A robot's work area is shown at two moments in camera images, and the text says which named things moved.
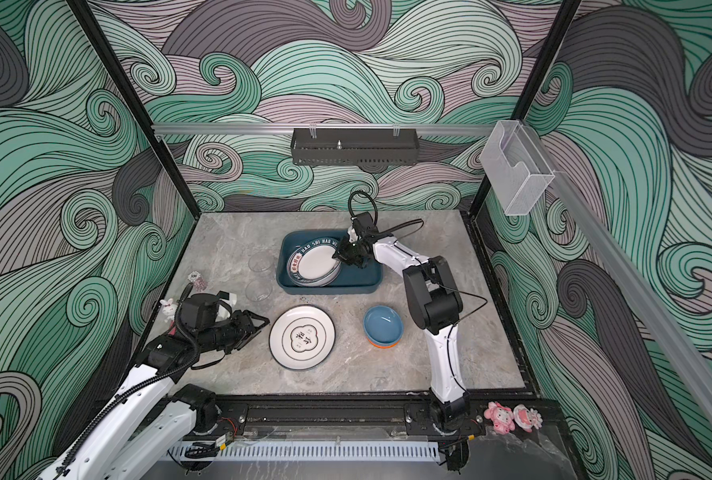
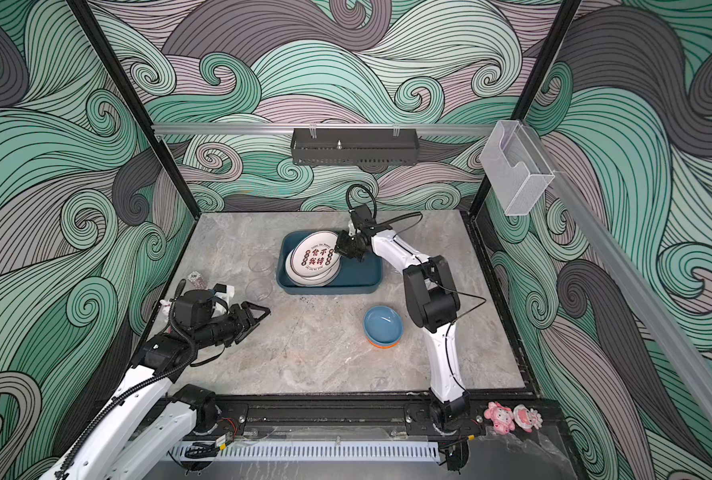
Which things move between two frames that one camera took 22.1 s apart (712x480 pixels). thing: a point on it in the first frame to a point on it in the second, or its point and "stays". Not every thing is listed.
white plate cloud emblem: [302, 337] to [312, 281]
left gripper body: [226, 334] stays
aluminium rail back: [328, 129] stays
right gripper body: [359, 255] stays
